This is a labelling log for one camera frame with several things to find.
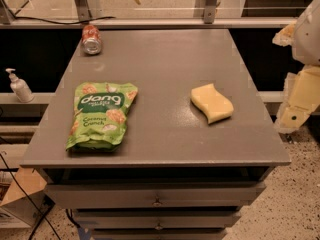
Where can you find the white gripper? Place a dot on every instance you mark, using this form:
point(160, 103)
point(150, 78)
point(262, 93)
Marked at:
point(309, 39)

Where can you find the green rice chip bag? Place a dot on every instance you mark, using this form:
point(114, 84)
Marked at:
point(100, 115)

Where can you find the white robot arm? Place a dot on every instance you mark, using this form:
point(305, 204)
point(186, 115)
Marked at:
point(306, 41)

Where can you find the yellow sponge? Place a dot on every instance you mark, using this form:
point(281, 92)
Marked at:
point(211, 103)

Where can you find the grey drawer cabinet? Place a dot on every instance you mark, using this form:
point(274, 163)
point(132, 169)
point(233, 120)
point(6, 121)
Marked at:
point(202, 173)

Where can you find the top drawer knob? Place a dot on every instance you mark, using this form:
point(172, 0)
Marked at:
point(157, 203)

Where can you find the drawer knob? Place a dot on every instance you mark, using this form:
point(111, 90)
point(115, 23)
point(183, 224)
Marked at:
point(157, 203)
point(158, 227)

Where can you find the middle drawer knob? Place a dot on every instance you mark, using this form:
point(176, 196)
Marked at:
point(158, 227)

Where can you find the orange soda can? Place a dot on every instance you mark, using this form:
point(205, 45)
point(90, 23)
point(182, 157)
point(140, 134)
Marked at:
point(91, 40)

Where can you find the white pump dispenser bottle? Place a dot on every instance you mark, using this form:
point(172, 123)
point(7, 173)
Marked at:
point(19, 87)

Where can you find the cardboard box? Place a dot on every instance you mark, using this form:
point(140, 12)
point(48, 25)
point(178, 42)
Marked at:
point(19, 207)

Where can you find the grey metal railing frame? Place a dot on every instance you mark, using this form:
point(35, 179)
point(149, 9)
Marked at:
point(150, 14)

